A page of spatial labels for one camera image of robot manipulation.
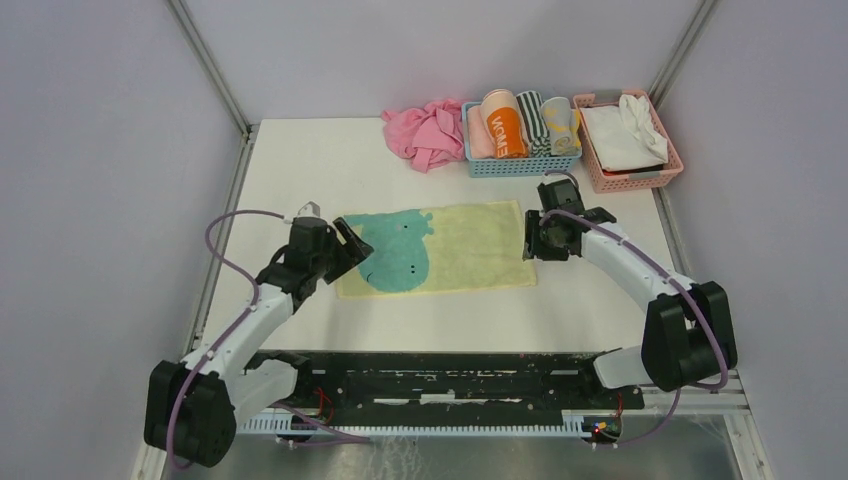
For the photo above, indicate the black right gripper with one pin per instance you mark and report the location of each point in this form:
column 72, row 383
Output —
column 532, row 245

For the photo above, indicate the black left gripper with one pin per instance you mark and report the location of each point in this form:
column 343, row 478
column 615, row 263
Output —
column 351, row 253

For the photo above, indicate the pale yellow teal towel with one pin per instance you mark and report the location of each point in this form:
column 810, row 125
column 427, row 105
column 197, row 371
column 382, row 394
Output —
column 455, row 248

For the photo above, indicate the yellow grey patterned towel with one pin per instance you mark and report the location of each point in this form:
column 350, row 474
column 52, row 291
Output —
column 562, row 124

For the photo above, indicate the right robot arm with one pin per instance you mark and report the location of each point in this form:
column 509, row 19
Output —
column 688, row 337

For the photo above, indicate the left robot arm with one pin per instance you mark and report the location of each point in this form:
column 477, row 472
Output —
column 195, row 406

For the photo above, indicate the pink plastic basket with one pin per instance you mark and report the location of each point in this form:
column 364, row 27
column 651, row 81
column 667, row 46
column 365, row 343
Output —
column 608, row 181

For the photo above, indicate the blue plastic basket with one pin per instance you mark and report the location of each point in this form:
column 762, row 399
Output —
column 521, row 167

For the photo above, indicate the pale pink rolled towel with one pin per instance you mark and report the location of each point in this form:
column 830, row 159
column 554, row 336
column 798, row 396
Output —
column 481, row 145

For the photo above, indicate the white folded cloth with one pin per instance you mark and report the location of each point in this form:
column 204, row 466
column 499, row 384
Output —
column 624, row 137

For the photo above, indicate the black white striped rolled towel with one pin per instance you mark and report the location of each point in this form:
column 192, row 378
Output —
column 536, row 132

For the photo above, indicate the orange rolled towel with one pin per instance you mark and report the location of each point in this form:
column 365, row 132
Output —
column 502, row 119

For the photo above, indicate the crumpled pink towel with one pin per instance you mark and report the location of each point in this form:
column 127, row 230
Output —
column 428, row 137

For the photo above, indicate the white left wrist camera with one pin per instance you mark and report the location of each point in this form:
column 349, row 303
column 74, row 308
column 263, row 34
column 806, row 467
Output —
column 310, row 209

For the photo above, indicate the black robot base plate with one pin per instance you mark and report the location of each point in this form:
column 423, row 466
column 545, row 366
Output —
column 448, row 389

